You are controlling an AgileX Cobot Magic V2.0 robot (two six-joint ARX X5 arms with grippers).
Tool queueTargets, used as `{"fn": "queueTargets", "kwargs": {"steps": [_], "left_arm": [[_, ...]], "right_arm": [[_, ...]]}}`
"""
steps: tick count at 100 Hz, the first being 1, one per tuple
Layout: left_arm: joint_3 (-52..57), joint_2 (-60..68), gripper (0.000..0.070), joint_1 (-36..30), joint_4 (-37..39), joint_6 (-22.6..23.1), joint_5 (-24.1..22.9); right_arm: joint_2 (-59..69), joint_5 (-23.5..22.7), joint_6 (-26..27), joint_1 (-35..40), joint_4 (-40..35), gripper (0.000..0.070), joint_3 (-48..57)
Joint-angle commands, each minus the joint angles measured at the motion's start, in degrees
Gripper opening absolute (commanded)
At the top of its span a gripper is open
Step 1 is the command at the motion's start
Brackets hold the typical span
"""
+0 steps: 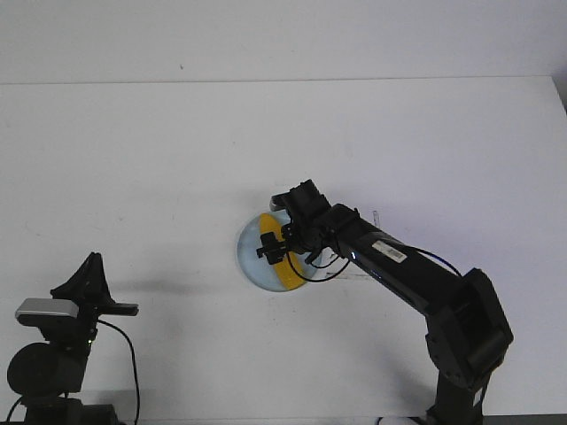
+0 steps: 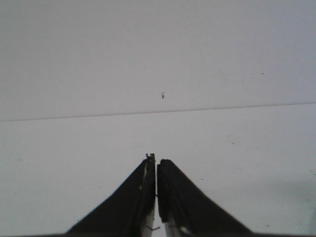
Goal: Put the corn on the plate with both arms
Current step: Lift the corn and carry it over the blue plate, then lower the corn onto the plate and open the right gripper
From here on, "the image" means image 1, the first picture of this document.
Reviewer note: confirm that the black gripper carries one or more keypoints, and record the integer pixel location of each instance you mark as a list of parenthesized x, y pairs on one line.
[(99, 301), (305, 205)]

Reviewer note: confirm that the light blue round plate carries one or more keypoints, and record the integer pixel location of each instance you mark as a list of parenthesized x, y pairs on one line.
[(256, 270)]

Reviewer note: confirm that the yellow plastic corn cob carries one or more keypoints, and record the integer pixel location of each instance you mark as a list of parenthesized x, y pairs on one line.
[(287, 272)]

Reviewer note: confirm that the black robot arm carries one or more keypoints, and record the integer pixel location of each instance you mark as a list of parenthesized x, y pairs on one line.
[(467, 331), (47, 375)]

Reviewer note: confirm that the clear tape strip on table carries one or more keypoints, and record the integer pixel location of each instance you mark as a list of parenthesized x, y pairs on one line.
[(376, 218)]

